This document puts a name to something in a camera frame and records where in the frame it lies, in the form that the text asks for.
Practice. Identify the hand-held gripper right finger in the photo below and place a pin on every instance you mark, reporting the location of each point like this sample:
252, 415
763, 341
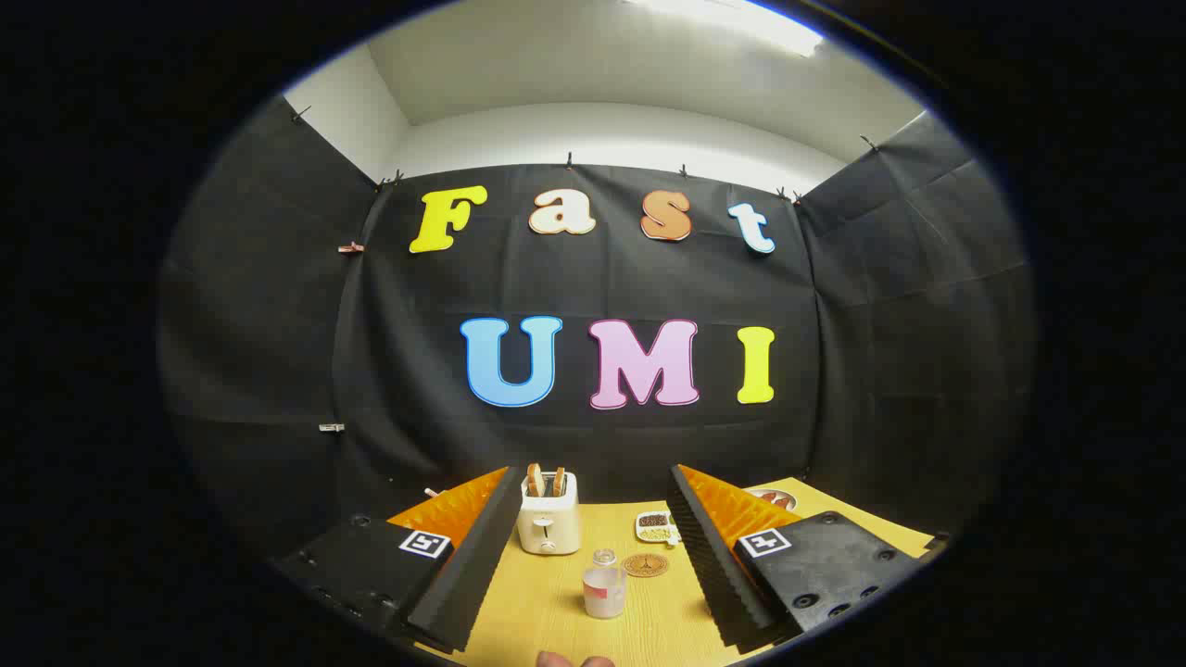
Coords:
709, 565

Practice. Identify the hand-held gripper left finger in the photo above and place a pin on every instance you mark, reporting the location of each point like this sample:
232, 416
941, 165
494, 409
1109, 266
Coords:
473, 565

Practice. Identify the round wooden coaster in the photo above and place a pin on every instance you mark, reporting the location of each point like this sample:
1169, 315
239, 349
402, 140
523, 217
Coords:
646, 565

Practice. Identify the clear juice bottle pink label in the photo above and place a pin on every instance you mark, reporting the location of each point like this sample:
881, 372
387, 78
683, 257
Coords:
604, 593

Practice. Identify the white divided dish with beans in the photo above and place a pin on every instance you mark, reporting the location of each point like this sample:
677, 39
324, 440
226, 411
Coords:
653, 528

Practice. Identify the white toaster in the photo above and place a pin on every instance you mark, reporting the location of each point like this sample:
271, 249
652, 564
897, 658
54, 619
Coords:
547, 519

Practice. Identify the white round plate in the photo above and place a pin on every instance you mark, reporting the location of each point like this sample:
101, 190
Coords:
774, 500

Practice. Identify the wooden table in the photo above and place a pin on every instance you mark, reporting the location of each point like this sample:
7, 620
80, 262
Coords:
556, 611

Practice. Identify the bread slice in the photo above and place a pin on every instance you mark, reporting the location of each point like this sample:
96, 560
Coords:
535, 480
559, 482

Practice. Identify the black backdrop cloth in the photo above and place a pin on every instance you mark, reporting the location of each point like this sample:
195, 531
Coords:
602, 278

